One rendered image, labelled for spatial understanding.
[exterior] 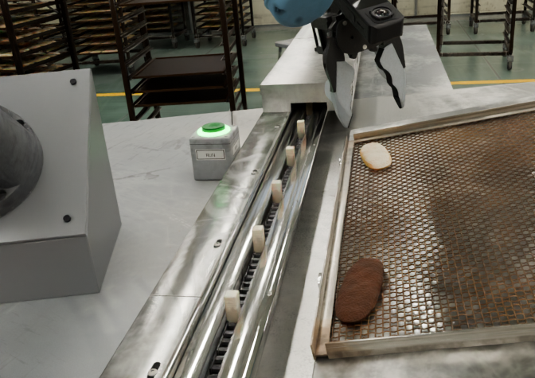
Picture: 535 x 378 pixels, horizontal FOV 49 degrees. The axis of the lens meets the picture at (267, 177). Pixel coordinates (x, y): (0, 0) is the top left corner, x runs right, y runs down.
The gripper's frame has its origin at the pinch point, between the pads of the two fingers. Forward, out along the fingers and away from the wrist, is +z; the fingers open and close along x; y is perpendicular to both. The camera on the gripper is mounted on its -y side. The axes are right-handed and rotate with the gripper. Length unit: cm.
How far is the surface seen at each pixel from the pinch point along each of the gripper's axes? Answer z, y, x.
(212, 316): 8.2, -19.4, 30.5
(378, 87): 14, 62, -30
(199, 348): 8.2, -23.7, 32.8
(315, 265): 12.7, -10.0, 16.4
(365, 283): 5.6, -28.5, 17.3
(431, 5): 86, 586, -366
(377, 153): 5.6, -0.8, 1.3
